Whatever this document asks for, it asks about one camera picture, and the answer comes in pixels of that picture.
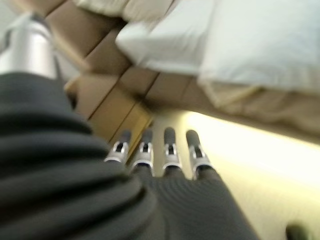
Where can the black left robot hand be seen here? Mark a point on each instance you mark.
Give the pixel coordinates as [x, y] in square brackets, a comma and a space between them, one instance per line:
[62, 187]

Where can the white duvet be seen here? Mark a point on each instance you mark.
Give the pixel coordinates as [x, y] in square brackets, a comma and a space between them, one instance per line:
[262, 42]

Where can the white bed sheet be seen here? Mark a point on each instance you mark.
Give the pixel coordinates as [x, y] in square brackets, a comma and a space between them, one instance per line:
[170, 45]

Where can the wooden nightstand with panel doors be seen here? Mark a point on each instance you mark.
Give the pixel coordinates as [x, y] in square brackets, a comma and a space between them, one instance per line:
[110, 112]

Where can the white fringed blanket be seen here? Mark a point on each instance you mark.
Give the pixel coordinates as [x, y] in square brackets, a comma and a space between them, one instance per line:
[237, 96]

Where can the brown upholstered bed frame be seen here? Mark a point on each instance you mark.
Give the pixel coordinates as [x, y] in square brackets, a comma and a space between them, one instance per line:
[105, 30]

